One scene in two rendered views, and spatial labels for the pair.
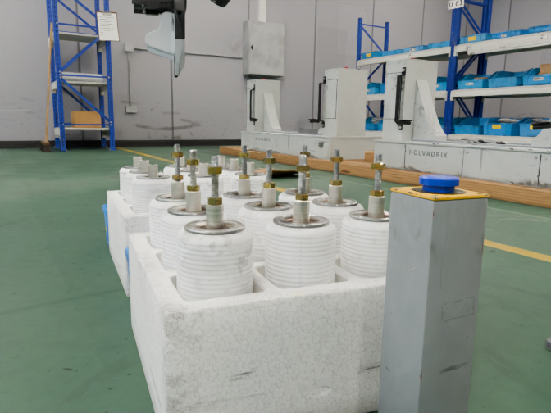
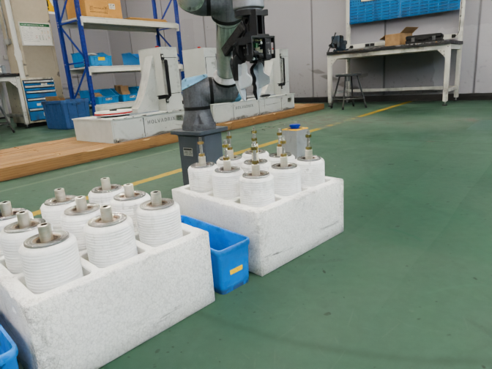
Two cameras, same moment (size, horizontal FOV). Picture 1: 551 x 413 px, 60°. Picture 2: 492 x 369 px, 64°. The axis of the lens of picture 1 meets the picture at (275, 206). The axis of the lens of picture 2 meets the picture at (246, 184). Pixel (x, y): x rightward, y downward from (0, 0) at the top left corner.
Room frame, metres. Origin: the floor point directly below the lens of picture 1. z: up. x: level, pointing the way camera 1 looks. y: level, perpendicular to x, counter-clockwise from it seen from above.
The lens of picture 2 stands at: (1.19, 1.14, 0.51)
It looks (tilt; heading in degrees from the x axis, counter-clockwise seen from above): 15 degrees down; 249
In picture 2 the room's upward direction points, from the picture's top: 4 degrees counter-clockwise
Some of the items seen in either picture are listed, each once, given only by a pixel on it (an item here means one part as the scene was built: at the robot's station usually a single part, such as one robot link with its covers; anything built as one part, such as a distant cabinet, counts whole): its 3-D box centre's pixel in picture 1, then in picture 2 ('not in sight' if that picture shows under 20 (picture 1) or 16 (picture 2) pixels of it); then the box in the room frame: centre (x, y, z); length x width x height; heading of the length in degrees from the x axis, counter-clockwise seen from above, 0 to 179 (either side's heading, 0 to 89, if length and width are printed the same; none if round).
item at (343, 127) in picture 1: (303, 114); not in sight; (4.66, -0.26, 0.45); 1.61 x 0.57 x 0.74; 30
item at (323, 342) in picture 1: (266, 304); (258, 210); (0.73, 0.01, 0.09); 0.39 x 0.39 x 0.18; 22
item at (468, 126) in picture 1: (479, 125); not in sight; (6.03, -2.51, 0.36); 0.50 x 0.38 x 0.21; 121
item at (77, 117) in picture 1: (86, 120); not in sight; (5.97, 2.34, 0.36); 0.31 x 0.25 x 0.20; 120
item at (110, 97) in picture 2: not in sight; (99, 96); (1.02, -5.39, 0.36); 0.50 x 0.38 x 0.21; 121
